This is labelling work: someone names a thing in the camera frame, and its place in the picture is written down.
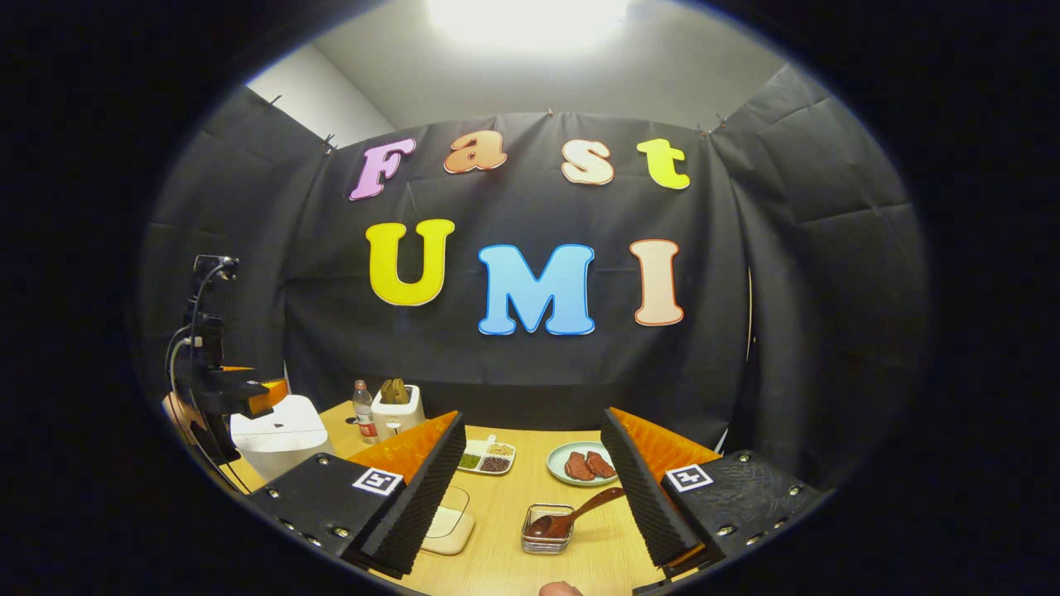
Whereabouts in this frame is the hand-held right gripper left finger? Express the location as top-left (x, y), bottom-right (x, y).
top-left (247, 411), bottom-right (467, 580)

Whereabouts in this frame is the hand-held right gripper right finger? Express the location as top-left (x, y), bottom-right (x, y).
top-left (600, 406), bottom-right (825, 584)

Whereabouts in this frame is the white rice cooker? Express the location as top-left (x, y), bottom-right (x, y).
top-left (230, 395), bottom-right (334, 483)

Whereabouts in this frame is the dark wooden spoon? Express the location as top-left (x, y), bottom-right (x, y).
top-left (527, 487), bottom-right (627, 540)

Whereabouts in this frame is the white divided dish with beans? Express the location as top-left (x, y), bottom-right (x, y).
top-left (457, 435), bottom-right (517, 476)

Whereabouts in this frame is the pale green plate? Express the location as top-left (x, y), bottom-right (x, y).
top-left (547, 441), bottom-right (618, 487)

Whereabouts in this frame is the white toaster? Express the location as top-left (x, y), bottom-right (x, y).
top-left (370, 385), bottom-right (426, 440)

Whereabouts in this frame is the plastic bottle with red label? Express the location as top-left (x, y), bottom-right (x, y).
top-left (352, 380), bottom-right (379, 445)

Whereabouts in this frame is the black backdrop cloth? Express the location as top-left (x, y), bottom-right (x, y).
top-left (137, 66), bottom-right (932, 489)

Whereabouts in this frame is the large ceiling light panel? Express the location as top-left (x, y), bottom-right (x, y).
top-left (426, 0), bottom-right (630, 50)

